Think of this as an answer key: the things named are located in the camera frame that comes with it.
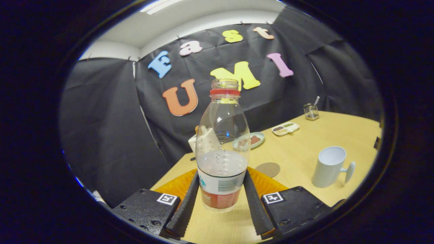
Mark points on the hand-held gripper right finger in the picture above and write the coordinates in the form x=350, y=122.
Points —
x=257, y=210

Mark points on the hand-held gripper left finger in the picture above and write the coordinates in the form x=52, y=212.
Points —
x=184, y=210

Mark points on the round brown coaster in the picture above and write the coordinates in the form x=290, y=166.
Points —
x=268, y=169

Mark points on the clear plastic juice bottle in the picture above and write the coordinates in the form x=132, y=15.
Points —
x=222, y=169

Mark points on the pale blue cup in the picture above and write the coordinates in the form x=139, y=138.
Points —
x=327, y=169

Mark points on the white toaster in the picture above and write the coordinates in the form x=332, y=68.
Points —
x=193, y=142

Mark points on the brown meat slice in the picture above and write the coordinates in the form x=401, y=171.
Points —
x=255, y=139

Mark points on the pale green round plate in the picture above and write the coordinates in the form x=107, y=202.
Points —
x=261, y=137

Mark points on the light wooden table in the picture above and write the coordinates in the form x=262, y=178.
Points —
x=305, y=142

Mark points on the white divided condiment dish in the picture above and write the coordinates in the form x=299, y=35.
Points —
x=285, y=128

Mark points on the small clear glass jar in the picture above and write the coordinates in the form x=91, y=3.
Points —
x=311, y=112

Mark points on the black backdrop cloth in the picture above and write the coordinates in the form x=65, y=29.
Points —
x=101, y=118

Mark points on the long ceiling light panel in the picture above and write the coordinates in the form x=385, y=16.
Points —
x=159, y=6

